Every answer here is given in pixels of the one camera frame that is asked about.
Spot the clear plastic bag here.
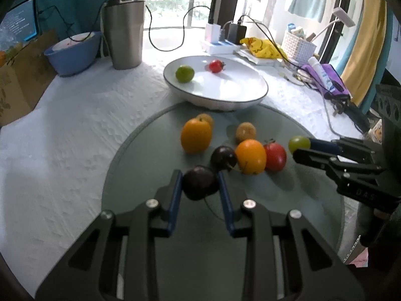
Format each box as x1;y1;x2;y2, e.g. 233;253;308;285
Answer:
0;25;27;68

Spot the stainless steel tumbler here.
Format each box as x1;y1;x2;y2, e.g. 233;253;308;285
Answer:
103;0;146;70

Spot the white flat packet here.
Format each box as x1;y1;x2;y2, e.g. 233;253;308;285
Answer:
235;48;282;66

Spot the grey power cable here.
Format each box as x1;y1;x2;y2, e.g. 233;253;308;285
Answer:
320;94;343;138

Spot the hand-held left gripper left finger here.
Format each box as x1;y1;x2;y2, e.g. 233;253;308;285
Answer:
35;169;184;301

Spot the black power cable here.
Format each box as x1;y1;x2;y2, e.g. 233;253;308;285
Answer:
238;15;314;72

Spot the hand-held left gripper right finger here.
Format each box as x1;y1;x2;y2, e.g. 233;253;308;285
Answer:
218;171;365;301

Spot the white pink round object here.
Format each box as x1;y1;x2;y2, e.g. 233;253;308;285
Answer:
52;34;94;51

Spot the green plum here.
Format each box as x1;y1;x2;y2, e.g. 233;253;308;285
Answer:
175;65;195;84

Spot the white tube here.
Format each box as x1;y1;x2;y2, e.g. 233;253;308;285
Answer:
308;56;333;91

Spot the large orange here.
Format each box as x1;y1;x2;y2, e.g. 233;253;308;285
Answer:
181;118;213;154

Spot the tablet with blue screen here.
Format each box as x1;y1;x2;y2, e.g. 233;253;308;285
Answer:
0;0;41;43

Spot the black elongated object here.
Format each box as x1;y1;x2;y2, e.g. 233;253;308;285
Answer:
334;96;370;132

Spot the green grape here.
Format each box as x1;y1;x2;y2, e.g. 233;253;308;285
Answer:
288;135;311;154

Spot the large red tomato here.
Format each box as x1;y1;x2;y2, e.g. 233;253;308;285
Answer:
262;139;287;172

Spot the brown rough-skinned fruit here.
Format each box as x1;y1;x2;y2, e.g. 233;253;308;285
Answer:
236;122;257;143

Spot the white plastic basket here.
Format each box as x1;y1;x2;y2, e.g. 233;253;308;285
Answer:
281;31;317;66

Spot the white charger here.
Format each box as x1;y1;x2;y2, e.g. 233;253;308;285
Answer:
206;23;224;43

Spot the purple pouch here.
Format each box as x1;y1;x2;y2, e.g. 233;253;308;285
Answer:
301;63;351;99

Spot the blue white packet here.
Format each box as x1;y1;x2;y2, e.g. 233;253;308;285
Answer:
286;23;306;36

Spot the white plate with dark rim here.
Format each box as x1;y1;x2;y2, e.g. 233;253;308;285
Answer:
163;55;269;111

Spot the blue plastic bowl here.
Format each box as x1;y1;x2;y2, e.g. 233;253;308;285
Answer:
43;31;102;77

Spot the brown cardboard box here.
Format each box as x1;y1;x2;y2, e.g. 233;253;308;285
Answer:
0;30;60;127

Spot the white textured tablecloth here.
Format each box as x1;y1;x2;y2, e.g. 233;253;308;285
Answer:
0;50;376;292

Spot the beaded cord charm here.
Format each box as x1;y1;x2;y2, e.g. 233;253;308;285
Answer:
282;67;314;87

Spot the white blue power strip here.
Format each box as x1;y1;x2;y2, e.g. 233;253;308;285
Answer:
200;39;242;55

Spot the white desk lamp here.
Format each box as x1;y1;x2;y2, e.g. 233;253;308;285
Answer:
313;7;356;41

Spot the yellow printed plastic bag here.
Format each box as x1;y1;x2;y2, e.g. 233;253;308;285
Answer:
240;37;287;59

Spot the round orange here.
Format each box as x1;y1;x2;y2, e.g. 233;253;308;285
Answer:
235;139;267;175

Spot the teal curtain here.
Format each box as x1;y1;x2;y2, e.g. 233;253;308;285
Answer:
53;0;120;36

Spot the small yellow-orange fruit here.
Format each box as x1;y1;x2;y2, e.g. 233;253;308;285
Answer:
196;113;214;130

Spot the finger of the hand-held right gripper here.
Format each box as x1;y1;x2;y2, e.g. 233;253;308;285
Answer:
309;136;381;164
293;148;387;182

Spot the black charger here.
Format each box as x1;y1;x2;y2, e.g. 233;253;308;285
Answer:
226;22;247;43

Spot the round grey glass mat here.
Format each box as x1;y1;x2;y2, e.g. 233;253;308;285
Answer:
102;102;345;301

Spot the long black charging cable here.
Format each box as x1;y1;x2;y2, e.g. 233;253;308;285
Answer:
38;0;217;58

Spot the dark red cherry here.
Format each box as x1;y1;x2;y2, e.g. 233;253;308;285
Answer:
182;166;219;201
210;146;238;172

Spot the yellow curtain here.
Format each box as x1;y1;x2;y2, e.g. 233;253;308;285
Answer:
340;0;387;105

